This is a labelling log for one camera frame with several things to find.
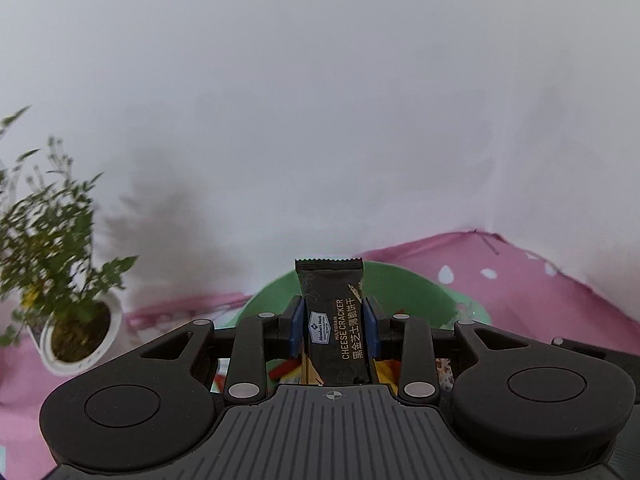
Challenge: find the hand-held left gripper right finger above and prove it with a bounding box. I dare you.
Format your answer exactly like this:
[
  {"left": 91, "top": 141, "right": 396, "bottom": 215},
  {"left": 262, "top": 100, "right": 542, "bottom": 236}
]
[{"left": 364, "top": 296, "right": 528, "bottom": 405}]

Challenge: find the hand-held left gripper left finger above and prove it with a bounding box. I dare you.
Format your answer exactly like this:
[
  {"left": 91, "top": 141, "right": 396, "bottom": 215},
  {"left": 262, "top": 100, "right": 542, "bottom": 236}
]
[{"left": 141, "top": 296, "right": 306, "bottom": 405}]

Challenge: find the black cracker packet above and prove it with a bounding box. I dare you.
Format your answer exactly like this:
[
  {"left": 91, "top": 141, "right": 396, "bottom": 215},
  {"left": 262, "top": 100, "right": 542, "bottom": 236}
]
[{"left": 295, "top": 256, "right": 373, "bottom": 386}]

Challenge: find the green plastic bowl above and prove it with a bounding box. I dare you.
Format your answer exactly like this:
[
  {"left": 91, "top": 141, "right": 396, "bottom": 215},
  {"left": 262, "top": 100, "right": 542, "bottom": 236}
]
[{"left": 212, "top": 260, "right": 493, "bottom": 393}]

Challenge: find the pink dotted tablecloth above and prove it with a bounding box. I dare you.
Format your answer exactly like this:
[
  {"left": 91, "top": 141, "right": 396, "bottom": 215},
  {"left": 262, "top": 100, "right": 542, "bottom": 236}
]
[{"left": 0, "top": 230, "right": 640, "bottom": 411}]

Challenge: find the white plant pot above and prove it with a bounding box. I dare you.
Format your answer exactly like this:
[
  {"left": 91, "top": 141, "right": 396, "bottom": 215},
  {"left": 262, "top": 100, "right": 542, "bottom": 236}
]
[{"left": 27, "top": 292, "right": 123, "bottom": 377}]

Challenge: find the feathery green plant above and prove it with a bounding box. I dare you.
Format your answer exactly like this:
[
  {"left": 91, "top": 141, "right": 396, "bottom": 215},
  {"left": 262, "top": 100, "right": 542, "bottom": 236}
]
[{"left": 0, "top": 135, "right": 138, "bottom": 348}]

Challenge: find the broad leaf plant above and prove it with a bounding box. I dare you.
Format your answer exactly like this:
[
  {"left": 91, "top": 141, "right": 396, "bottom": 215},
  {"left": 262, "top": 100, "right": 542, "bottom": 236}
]
[{"left": 0, "top": 105, "right": 32, "bottom": 137}]

